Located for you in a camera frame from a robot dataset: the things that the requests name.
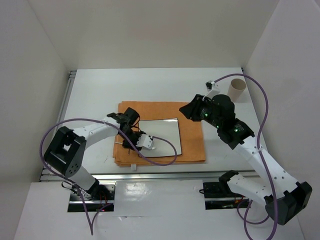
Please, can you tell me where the orange cloth placemat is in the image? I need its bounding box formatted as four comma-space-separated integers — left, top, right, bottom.
112, 101, 206, 167

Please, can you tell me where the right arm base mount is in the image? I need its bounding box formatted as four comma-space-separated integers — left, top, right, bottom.
199, 182, 249, 210

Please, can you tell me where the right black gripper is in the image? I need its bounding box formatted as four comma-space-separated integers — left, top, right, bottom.
179, 93, 222, 128

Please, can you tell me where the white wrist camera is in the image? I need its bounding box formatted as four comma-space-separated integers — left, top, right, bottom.
135, 134, 155, 151
205, 81, 221, 99

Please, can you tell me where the white square plate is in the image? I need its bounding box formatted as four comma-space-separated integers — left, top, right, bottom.
138, 117, 182, 158

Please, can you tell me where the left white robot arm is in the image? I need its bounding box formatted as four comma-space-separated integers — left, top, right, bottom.
44, 107, 154, 200

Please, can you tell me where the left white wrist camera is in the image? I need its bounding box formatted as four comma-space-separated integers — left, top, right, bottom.
135, 134, 155, 151

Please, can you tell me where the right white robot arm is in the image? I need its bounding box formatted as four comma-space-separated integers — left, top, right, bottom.
179, 94, 313, 226

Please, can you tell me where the beige paper cup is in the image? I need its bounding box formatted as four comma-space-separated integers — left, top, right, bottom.
227, 78, 247, 102

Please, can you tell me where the aluminium rail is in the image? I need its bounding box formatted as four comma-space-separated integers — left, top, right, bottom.
39, 69, 258, 182

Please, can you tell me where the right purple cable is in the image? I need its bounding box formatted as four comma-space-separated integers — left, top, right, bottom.
214, 73, 279, 240

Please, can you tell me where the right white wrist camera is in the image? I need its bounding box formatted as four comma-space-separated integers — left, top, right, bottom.
205, 81, 221, 99

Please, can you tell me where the purple cable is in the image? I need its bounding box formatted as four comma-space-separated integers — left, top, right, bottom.
39, 117, 178, 236
214, 73, 279, 240

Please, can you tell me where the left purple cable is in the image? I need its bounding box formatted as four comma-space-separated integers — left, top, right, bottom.
39, 117, 178, 236

